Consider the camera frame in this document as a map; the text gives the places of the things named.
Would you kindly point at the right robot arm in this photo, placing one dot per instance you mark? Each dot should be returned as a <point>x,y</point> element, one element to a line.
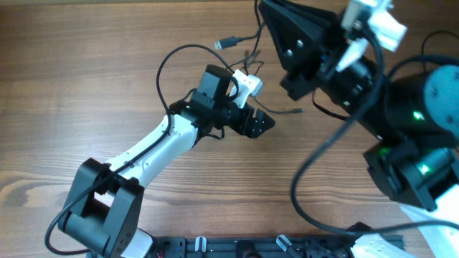
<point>412,109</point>

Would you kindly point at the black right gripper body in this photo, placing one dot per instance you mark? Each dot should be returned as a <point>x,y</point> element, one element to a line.
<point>317,67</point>

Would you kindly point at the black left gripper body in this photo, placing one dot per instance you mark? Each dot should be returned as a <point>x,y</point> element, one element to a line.
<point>237,119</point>

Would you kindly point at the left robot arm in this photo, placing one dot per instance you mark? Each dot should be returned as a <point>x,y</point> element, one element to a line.
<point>103,206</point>

